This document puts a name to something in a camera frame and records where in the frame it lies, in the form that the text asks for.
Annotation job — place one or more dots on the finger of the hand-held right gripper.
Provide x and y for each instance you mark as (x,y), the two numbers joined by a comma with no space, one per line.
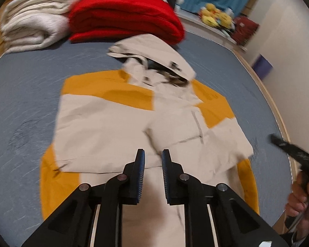
(296,155)

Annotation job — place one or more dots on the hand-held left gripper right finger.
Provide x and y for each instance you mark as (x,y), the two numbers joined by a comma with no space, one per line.
(166,175)

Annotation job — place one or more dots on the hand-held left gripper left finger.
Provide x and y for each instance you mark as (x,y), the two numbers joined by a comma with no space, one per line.
(140,175)

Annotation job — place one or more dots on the cream and yellow jacket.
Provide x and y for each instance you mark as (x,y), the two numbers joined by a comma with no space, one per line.
(103,123)

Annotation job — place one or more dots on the person's right hand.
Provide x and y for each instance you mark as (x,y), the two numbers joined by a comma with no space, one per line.
(302,205)

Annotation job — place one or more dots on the purple box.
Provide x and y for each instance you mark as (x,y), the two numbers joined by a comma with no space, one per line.
(262,67)

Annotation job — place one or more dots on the red bag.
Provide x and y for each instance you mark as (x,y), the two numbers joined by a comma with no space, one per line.
(244,30)

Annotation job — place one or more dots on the white ledge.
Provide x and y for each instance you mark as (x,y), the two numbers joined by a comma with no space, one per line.
(211,30)

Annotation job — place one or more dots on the folded red blanket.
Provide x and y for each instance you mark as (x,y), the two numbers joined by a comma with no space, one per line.
(123,15)

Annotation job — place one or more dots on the yellow plush toys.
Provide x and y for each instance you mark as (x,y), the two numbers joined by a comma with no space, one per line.
(215,15)

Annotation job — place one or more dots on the folded white blanket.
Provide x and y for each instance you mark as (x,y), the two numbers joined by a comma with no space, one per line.
(33,18)

